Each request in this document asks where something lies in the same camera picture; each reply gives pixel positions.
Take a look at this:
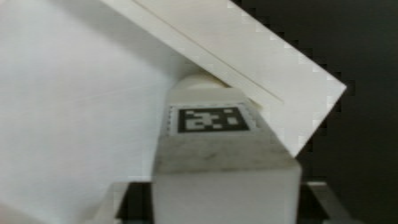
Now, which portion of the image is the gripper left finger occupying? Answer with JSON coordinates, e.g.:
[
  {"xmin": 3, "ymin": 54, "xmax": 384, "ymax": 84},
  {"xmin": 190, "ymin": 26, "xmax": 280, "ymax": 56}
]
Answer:
[{"xmin": 115, "ymin": 182, "xmax": 154, "ymax": 224}]

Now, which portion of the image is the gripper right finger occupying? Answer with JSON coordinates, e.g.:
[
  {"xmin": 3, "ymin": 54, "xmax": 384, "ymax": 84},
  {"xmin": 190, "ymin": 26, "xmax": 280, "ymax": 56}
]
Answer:
[{"xmin": 296, "ymin": 182, "xmax": 330, "ymax": 224}]

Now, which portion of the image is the white table leg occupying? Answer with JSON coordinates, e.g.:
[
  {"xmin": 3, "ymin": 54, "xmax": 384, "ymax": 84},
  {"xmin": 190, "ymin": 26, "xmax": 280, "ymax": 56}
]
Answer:
[{"xmin": 151, "ymin": 74, "xmax": 302, "ymax": 224}]

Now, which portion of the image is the white square tabletop tray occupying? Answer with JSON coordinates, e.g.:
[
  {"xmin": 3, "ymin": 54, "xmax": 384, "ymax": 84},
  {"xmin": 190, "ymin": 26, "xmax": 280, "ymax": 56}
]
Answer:
[{"xmin": 0, "ymin": 0, "xmax": 346, "ymax": 224}]

